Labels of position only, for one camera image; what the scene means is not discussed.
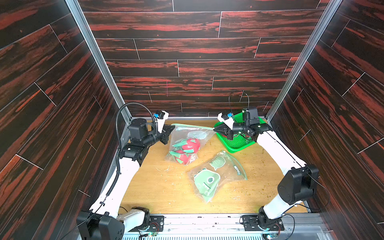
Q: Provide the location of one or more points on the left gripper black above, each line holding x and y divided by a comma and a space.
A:
163, 135

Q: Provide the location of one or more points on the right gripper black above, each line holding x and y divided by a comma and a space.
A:
229, 130

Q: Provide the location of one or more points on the zip-top bag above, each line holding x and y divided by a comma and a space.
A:
183, 132
209, 177

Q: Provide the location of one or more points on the dragon fruit bag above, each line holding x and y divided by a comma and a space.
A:
191, 145
182, 157

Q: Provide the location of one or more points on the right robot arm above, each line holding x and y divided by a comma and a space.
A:
299, 181

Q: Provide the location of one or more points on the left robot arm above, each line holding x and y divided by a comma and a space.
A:
103, 221

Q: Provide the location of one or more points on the green plastic basket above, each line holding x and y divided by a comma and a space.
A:
239, 142

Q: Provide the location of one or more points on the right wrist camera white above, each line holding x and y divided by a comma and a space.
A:
227, 119

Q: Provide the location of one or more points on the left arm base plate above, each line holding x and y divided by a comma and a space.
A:
155, 225

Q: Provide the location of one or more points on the aluminium front rail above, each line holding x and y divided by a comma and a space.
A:
227, 227

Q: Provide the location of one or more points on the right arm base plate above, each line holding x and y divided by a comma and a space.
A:
254, 223

